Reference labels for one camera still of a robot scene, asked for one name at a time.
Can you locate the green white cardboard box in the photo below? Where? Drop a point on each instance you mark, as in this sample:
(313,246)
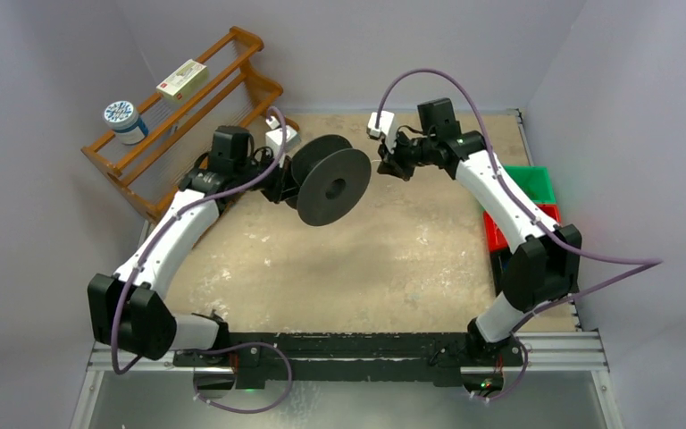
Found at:
(183,83)

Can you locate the green plastic bin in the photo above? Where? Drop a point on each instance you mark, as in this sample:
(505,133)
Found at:
(534,181)

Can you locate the black perforated cable spool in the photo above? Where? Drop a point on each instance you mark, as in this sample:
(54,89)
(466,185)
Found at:
(332,176)

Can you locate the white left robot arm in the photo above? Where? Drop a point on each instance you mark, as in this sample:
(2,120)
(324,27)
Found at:
(127,307)

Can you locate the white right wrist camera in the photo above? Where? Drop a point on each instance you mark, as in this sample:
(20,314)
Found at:
(383,126)

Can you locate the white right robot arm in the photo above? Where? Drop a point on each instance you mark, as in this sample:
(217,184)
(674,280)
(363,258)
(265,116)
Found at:
(543,266)

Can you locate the orange wooden rack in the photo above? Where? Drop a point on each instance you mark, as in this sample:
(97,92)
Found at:
(235,93)

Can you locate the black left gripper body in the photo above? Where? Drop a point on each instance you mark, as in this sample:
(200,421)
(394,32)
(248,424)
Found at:
(272,184)

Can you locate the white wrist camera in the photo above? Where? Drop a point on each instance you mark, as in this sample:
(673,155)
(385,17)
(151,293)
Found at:
(280,139)
(383,126)

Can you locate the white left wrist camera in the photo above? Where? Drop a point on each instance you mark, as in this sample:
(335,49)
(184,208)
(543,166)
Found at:
(280,139)

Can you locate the red plastic bin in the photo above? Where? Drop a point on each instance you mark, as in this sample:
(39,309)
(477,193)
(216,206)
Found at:
(496,240)

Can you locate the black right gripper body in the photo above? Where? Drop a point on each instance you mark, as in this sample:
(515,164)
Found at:
(394,161)

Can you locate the blue white round jar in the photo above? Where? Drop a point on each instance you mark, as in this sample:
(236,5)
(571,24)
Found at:
(124,120)

